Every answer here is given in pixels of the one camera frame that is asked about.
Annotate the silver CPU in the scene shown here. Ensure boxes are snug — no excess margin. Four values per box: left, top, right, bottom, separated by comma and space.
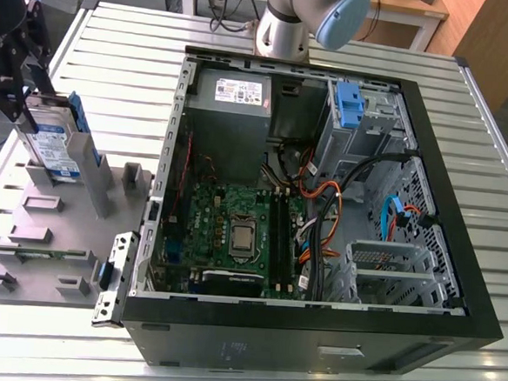
230, 222, 257, 251

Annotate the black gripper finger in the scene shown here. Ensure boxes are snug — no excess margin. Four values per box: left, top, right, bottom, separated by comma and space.
19, 0, 63, 97
0, 36, 47, 136

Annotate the black cable bundle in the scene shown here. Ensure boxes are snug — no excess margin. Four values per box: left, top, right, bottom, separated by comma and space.
304, 145, 419, 308

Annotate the black open PC case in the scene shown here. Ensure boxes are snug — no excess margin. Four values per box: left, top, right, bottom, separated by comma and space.
89, 38, 508, 381

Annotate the black graphics card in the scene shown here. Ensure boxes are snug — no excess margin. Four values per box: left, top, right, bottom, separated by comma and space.
199, 267, 265, 300

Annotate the orange wire bundle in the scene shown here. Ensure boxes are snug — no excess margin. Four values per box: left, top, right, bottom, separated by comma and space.
291, 148, 350, 267

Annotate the hinged card retainer bracket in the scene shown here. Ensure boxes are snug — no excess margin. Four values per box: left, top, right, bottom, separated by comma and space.
90, 227, 144, 331

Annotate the green motherboard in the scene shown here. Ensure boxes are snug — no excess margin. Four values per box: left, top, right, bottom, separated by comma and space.
147, 177, 315, 303

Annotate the grey power supply unit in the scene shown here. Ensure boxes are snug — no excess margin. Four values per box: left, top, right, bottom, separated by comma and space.
179, 65, 276, 189

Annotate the grey metal drive cage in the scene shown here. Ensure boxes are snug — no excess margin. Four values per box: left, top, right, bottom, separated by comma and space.
313, 77, 423, 188

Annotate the blue data wire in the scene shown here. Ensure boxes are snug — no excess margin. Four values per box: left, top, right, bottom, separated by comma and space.
378, 194, 411, 245

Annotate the grey parts rack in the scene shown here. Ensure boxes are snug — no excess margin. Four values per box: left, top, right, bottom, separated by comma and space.
0, 126, 158, 315

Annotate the wooden top white desk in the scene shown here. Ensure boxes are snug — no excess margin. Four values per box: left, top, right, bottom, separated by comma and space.
364, 0, 451, 55

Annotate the black RAM slot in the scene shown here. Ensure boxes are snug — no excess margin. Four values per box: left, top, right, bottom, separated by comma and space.
274, 191, 295, 290
278, 192, 301, 290
268, 191, 288, 289
264, 190, 284, 289

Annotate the red wire with black plug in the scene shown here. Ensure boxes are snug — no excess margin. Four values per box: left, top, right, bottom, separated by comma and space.
401, 203, 438, 231

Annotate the brown wooden cabinet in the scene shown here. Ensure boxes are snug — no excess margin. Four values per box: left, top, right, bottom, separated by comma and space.
449, 0, 508, 116

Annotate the blue plastic cage latch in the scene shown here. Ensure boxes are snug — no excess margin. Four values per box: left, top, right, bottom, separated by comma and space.
333, 80, 368, 130

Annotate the yellow black wire bundle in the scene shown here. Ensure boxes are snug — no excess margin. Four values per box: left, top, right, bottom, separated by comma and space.
258, 139, 306, 196

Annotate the hard disk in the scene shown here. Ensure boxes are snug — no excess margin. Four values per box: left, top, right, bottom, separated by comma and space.
12, 88, 91, 184

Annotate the CPU socket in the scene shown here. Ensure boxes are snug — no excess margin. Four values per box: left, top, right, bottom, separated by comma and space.
224, 211, 265, 263

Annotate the green RAM stick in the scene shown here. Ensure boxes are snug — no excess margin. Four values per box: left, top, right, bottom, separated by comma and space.
0, 245, 90, 264

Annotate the metal disk bay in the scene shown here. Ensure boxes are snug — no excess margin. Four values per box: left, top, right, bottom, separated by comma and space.
337, 236, 470, 314

